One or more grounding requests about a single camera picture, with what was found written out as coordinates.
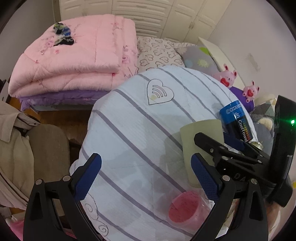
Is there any heart pattern pillow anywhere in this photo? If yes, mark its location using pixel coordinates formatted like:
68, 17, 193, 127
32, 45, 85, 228
137, 36, 194, 73

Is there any pink translucent cup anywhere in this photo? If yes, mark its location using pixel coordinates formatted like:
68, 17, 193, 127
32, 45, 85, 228
168, 191, 211, 233

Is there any green plastic cup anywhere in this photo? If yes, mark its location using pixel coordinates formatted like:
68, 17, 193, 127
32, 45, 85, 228
180, 119, 224, 188

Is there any blue black drink can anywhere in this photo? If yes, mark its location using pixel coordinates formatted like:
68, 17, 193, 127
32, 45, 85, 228
219, 100, 253, 142

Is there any beige jacket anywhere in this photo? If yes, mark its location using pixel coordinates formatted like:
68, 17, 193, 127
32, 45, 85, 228
0, 101, 40, 210

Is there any white wardrobe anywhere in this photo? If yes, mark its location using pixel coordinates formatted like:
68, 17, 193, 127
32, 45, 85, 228
59, 0, 231, 44

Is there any striped white quilt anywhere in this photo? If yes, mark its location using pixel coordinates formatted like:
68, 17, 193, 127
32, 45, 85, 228
70, 66, 237, 240

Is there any folded pink quilt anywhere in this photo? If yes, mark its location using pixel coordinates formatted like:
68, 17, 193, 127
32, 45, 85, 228
8, 14, 138, 98

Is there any pink bunny plush left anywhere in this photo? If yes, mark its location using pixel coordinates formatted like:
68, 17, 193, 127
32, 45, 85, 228
212, 64, 238, 89

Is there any pink bunny plush right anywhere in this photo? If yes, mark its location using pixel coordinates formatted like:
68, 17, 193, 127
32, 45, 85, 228
242, 81, 260, 103

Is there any pink bunny plush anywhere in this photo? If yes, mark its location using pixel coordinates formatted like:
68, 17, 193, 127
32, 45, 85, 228
242, 81, 260, 103
212, 64, 238, 89

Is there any purple folded blanket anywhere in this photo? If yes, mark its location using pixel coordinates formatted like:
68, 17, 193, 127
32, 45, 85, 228
19, 90, 109, 111

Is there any grey floral pillow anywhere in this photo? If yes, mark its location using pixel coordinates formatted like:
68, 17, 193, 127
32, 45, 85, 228
175, 45, 219, 76

